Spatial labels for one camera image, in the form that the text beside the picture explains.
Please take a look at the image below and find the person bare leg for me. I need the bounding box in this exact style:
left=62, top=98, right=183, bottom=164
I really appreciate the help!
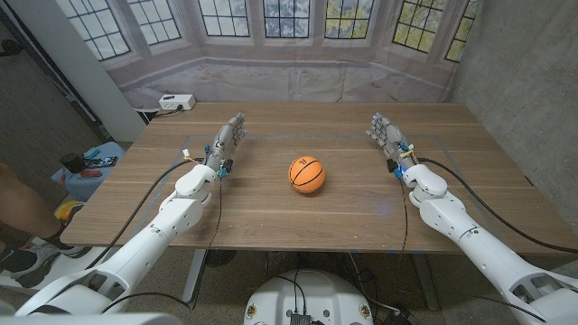
left=0, top=162, right=69, bottom=254

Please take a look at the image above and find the grey table leg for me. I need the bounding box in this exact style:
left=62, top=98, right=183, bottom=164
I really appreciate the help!
left=410, top=253, right=442, bottom=311
left=182, top=249, right=208, bottom=304

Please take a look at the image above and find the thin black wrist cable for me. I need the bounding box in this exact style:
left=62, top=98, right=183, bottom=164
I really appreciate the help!
left=396, top=178, right=410, bottom=281
left=101, top=178, right=223, bottom=315

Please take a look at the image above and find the black phone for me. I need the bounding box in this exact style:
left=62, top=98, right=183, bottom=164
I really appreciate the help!
left=85, top=155, right=119, bottom=169

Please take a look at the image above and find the printed window backdrop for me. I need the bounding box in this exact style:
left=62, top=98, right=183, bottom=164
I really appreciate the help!
left=53, top=0, right=482, bottom=109

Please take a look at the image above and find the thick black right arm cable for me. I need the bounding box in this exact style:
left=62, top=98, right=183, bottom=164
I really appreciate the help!
left=417, top=157, right=578, bottom=255

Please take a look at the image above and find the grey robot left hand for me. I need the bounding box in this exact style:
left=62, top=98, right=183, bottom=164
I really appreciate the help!
left=202, top=112, right=248, bottom=169

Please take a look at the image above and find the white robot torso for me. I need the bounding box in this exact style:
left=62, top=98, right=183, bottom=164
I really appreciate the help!
left=243, top=269, right=375, bottom=325

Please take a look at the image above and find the blue stool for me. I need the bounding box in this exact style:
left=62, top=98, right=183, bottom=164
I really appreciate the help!
left=50, top=142, right=126, bottom=203

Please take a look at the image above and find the black round fan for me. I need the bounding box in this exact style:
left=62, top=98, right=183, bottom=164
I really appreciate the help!
left=205, top=249, right=237, bottom=268

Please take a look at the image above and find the grey black sneaker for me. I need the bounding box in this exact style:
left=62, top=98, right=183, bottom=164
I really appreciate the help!
left=0, top=245, right=61, bottom=289
left=56, top=243, right=88, bottom=260

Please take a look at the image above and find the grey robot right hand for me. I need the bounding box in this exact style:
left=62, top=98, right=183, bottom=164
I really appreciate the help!
left=366, top=112, right=416, bottom=169

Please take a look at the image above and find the black power strip cable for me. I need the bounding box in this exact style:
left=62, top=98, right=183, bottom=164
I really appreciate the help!
left=152, top=105, right=184, bottom=120

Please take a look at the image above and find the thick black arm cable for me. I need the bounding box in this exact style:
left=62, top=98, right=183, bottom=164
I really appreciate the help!
left=84, top=157, right=205, bottom=271
left=417, top=157, right=578, bottom=255

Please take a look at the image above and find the yellow object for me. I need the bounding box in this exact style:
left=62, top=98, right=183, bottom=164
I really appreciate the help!
left=53, top=200, right=86, bottom=223

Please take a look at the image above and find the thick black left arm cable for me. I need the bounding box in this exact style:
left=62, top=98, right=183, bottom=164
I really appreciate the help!
left=84, top=157, right=205, bottom=271

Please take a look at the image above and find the white power strip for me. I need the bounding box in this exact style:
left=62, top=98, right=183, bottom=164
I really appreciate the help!
left=158, top=93, right=197, bottom=112

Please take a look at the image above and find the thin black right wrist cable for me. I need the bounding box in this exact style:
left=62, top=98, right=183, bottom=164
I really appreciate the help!
left=396, top=178, right=410, bottom=281

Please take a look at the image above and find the orange mini basketball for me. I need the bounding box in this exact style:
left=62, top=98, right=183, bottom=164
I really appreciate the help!
left=288, top=155, right=326, bottom=194

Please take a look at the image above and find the thin black left wrist cable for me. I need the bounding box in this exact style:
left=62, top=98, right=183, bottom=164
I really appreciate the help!
left=101, top=178, right=223, bottom=315

